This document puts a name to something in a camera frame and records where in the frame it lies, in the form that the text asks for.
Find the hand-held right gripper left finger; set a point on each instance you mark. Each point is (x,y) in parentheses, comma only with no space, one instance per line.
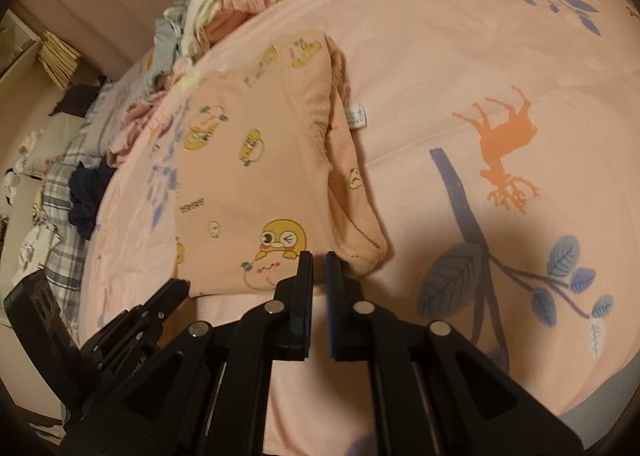
(304,286)

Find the dark cloth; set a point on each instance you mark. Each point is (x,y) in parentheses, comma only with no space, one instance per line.
(75,98)

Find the pink deer print blanket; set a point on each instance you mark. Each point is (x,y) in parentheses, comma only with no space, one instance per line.
(425,60)

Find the stack of yellow books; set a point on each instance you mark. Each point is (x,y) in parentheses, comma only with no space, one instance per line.
(57,58)

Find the cartoon print pillow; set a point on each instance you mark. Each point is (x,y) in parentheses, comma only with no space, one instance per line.
(45,135)

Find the pink cartoon print shirt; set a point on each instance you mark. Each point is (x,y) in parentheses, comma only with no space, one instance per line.
(240,186)

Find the white shelf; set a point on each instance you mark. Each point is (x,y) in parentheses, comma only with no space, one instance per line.
(20,40)

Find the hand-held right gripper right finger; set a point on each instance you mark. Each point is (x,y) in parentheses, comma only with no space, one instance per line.
(334,286)

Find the navy blue garment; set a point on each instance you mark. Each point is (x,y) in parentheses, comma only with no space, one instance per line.
(87,196)

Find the pink fleece garment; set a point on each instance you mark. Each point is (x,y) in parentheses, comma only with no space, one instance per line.
(240,0)

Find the grey garment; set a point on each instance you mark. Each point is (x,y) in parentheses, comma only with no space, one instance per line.
(165,40)

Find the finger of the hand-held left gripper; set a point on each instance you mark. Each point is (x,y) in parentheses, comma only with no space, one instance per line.
(150,311)

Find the plaid bed sheet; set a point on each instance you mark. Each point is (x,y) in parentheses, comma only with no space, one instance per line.
(60,196)

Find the light pink small garment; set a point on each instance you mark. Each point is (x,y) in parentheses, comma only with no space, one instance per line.
(132,130)

